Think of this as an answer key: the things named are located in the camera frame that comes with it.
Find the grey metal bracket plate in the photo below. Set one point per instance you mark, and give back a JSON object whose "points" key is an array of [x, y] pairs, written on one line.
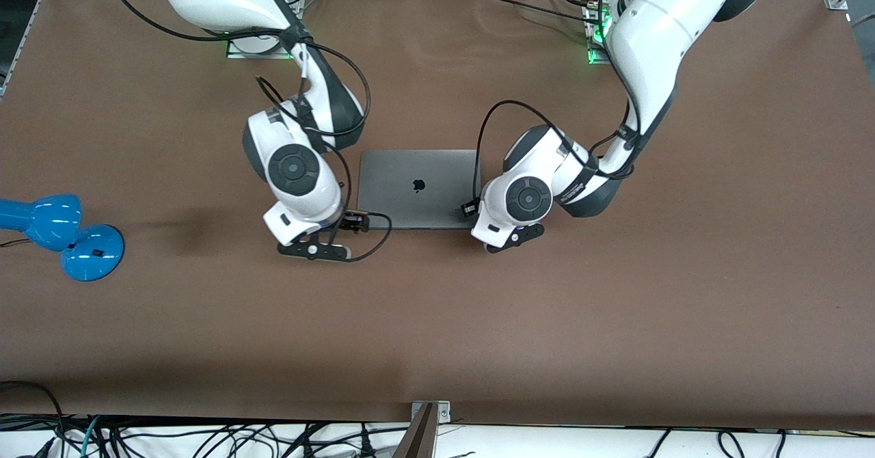
{"points": [[443, 411]]}

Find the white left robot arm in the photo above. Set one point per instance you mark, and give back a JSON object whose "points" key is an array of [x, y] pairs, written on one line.
{"points": [[649, 41]]}

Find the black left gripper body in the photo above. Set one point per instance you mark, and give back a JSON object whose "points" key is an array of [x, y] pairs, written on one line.
{"points": [[469, 208]]}

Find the aluminium camera post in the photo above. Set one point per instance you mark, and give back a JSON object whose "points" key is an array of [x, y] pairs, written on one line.
{"points": [[417, 437]]}

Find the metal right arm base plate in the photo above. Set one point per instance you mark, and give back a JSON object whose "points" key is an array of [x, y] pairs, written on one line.
{"points": [[260, 46]]}

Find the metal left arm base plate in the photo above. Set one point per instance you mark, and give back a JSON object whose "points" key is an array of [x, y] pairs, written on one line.
{"points": [[595, 51]]}

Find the grey laptop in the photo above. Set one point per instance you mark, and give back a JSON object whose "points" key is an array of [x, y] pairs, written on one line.
{"points": [[418, 188]]}

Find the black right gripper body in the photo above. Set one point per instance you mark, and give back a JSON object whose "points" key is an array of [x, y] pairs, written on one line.
{"points": [[352, 221]]}

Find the blue desk lamp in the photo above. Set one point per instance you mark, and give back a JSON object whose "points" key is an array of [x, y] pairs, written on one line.
{"points": [[48, 222]]}

